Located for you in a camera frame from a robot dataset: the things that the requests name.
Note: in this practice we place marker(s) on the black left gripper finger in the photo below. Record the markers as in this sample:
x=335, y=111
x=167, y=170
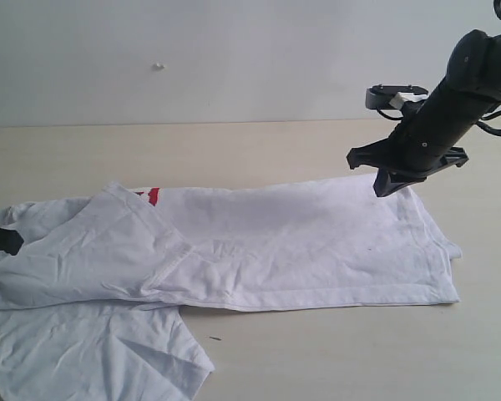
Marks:
x=10, y=241

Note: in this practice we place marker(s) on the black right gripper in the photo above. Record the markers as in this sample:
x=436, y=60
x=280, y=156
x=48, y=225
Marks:
x=421, y=144

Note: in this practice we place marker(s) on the white t-shirt with red lettering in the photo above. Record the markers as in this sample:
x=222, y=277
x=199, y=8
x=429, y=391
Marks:
x=90, y=306

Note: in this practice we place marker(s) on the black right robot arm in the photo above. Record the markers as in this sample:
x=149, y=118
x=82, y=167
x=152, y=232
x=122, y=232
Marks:
x=474, y=69

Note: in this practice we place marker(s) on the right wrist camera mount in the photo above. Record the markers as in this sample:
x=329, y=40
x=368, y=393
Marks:
x=385, y=97

